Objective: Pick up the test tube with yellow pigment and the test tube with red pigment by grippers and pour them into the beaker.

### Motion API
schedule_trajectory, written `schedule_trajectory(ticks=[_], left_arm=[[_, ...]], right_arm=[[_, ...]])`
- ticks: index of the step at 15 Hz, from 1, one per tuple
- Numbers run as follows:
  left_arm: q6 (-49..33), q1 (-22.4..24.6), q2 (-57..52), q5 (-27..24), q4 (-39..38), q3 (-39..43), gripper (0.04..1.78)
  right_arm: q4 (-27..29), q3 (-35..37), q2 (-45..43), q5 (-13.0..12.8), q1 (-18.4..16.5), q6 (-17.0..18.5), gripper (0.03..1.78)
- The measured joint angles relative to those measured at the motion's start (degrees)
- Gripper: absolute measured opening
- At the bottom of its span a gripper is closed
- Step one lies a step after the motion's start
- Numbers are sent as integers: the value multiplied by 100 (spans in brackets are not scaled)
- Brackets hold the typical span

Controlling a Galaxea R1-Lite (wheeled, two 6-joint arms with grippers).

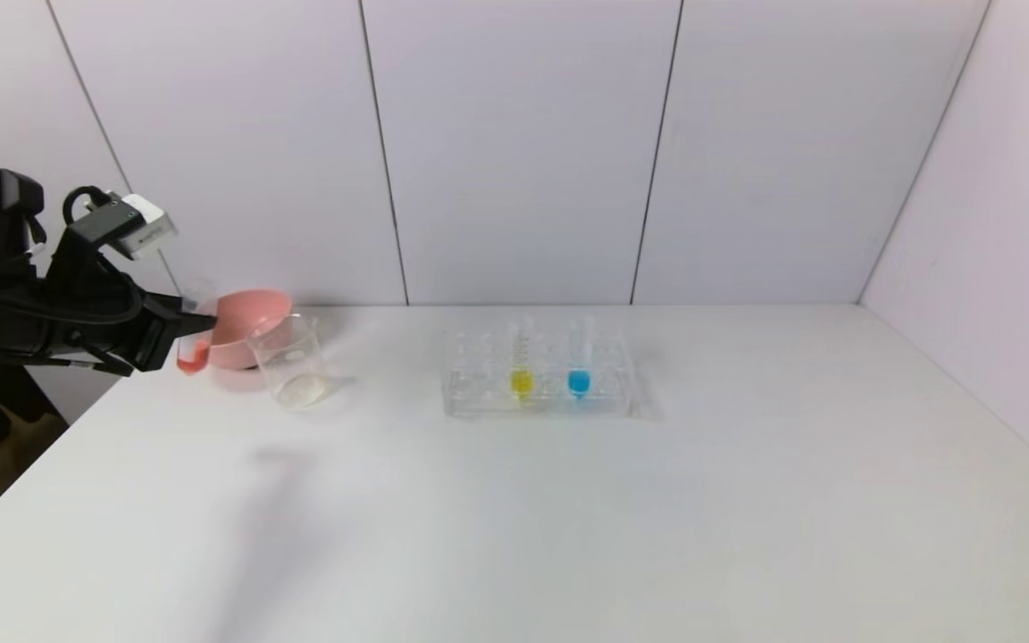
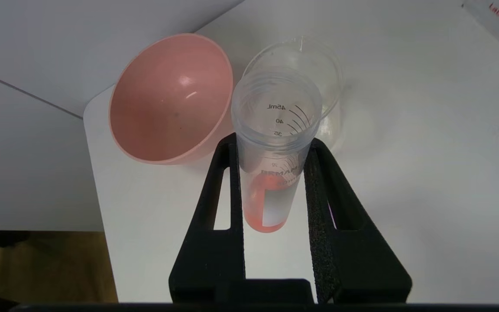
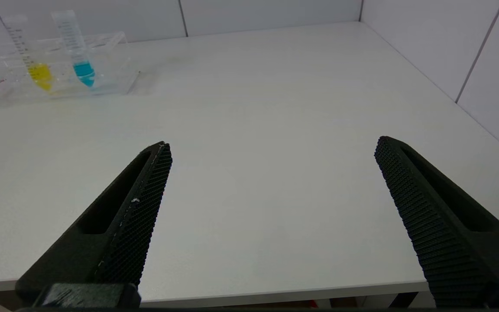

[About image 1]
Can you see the clear acrylic test tube rack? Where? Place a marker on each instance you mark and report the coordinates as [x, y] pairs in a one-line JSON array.
[[479, 384]]

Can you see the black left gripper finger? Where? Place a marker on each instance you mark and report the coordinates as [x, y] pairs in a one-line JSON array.
[[194, 323]]

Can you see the test tube with blue pigment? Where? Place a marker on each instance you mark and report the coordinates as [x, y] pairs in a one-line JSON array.
[[579, 382]]

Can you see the test tube with red pigment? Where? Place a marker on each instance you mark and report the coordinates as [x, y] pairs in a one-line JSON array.
[[193, 359]]

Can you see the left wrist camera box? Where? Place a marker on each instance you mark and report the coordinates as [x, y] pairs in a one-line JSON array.
[[135, 228]]

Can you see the test tube with yellow pigment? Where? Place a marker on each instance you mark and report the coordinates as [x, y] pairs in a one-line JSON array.
[[522, 382]]

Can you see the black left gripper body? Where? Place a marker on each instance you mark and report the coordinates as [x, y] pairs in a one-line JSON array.
[[160, 333]]

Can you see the clear glass beaker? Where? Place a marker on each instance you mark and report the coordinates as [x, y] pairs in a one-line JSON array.
[[296, 384]]

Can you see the pink plastic bowl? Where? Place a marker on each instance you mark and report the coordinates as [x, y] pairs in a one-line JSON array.
[[242, 330]]

